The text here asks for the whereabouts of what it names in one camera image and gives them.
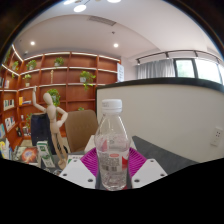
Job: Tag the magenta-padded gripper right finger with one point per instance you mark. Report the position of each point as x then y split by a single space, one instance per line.
148 172

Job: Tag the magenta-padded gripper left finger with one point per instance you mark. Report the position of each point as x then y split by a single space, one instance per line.
78 173

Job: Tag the clear plastic water bottle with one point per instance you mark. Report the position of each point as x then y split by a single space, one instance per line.
112 146

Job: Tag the tall green white carton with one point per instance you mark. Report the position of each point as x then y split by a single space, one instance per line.
44 153

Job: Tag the tan upholstered chair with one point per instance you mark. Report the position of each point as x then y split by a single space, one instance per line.
81 128

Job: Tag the stack of dark books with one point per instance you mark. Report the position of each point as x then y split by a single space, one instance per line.
28 155

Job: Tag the chair with dark jacket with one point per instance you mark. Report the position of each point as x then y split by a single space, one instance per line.
40 128

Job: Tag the wooden artist mannequin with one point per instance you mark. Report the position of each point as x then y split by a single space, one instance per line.
53 120

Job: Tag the orange wooden shelf unit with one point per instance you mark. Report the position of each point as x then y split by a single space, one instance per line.
73 76

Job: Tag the grey curtain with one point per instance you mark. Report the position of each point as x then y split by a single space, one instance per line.
156 69

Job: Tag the window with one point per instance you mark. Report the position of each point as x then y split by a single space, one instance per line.
206 70

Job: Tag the recessed ceiling downlight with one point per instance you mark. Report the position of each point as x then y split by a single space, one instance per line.
32 43
116 45

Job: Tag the ceiling air vent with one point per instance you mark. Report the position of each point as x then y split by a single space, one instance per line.
102 20

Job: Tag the branched ceiling light fixture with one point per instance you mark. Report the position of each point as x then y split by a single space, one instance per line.
80 8

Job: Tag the white wall power socket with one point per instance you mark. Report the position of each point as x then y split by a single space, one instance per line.
216 136

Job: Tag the white wall notice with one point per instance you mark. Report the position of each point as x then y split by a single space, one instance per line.
120 72

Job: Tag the black curtain rail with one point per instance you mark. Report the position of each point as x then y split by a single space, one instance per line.
180 52

